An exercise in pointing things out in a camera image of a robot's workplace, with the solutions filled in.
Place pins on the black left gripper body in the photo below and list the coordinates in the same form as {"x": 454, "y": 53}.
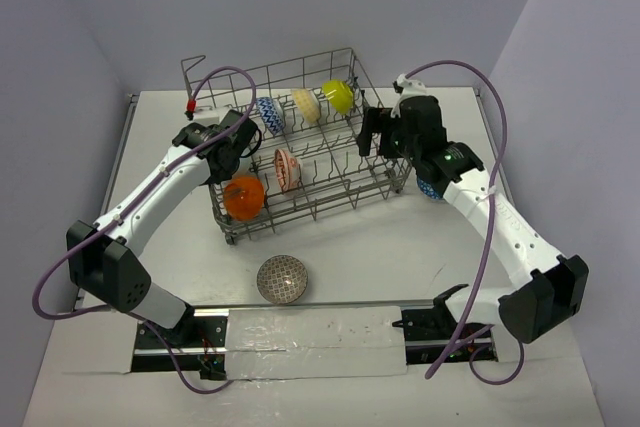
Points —
{"x": 243, "y": 132}

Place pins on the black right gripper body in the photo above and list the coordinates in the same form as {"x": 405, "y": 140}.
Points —
{"x": 400, "y": 145}

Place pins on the orange geometric patterned bowl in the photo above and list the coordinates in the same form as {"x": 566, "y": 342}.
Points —
{"x": 243, "y": 198}

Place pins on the blue triangle patterned bowl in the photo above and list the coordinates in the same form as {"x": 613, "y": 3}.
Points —
{"x": 428, "y": 190}

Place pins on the blue zigzag patterned bowl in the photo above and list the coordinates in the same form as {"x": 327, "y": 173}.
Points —
{"x": 271, "y": 113}

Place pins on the white bowl yellow flower pattern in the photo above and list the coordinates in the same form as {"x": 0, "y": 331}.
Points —
{"x": 308, "y": 105}

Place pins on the grey wire dish rack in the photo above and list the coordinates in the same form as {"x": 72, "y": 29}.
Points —
{"x": 313, "y": 164}

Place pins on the grey brown patterned bowl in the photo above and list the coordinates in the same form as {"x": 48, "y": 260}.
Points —
{"x": 282, "y": 279}

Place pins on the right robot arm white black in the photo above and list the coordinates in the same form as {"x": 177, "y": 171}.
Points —
{"x": 546, "y": 288}

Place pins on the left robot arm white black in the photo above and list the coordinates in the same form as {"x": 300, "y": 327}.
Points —
{"x": 105, "y": 255}

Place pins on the white taped cover panel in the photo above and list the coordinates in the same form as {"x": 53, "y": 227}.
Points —
{"x": 298, "y": 343}

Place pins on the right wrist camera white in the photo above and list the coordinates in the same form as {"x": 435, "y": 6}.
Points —
{"x": 406, "y": 88}

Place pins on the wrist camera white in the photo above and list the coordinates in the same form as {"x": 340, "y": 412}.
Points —
{"x": 203, "y": 114}
{"x": 406, "y": 88}

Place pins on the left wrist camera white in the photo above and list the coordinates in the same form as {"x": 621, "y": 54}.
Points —
{"x": 203, "y": 114}

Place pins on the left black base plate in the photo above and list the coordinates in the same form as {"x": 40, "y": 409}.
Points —
{"x": 200, "y": 350}

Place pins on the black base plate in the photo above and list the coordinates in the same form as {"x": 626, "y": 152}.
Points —
{"x": 200, "y": 350}
{"x": 427, "y": 331}

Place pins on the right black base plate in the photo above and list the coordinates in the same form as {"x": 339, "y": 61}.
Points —
{"x": 427, "y": 331}

